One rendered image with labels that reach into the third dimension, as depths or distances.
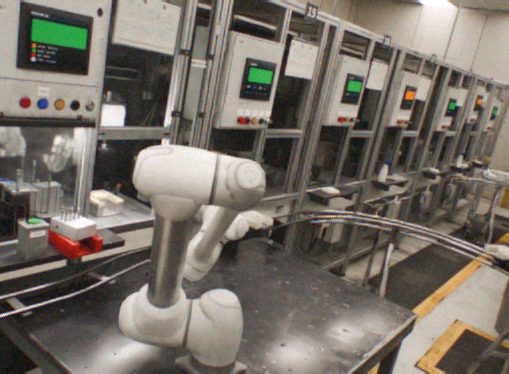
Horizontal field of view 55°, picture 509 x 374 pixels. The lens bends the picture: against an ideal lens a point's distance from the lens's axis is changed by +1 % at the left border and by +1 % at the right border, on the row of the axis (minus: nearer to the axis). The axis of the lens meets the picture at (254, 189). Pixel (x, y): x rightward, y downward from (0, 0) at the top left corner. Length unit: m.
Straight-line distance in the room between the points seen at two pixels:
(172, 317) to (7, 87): 0.89
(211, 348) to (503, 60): 8.75
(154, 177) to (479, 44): 9.08
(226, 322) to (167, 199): 0.55
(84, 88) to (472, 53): 8.66
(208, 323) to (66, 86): 0.95
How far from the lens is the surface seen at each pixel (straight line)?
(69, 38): 1.80
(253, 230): 2.57
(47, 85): 1.80
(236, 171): 1.12
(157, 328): 1.56
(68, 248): 1.83
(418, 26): 10.33
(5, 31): 1.72
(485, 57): 9.89
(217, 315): 1.57
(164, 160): 1.14
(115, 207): 2.28
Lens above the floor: 1.70
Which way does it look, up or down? 15 degrees down
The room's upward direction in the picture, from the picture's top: 12 degrees clockwise
